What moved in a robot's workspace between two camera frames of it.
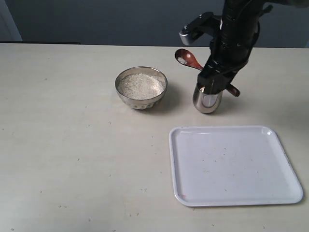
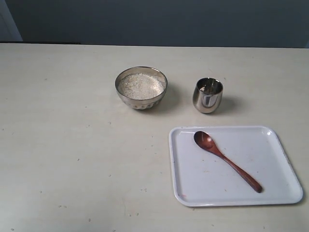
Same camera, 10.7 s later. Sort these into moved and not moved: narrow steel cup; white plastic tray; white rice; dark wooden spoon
Moved: dark wooden spoon
Not moved: narrow steel cup; white plastic tray; white rice
